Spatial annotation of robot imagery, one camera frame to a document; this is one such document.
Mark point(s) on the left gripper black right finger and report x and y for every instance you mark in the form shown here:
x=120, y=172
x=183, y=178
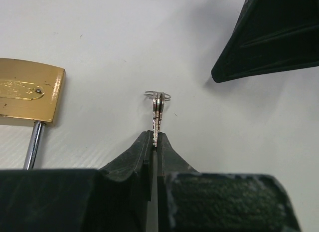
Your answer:
x=191, y=201

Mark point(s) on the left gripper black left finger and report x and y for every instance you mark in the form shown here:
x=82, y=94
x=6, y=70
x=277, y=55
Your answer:
x=113, y=198

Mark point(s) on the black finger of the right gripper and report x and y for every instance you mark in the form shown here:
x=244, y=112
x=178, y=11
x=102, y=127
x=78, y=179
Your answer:
x=270, y=36

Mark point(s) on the silver key bunch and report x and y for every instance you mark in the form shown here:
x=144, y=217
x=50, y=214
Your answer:
x=159, y=99

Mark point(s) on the long shackle brass padlock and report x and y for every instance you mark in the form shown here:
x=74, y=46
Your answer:
x=30, y=94

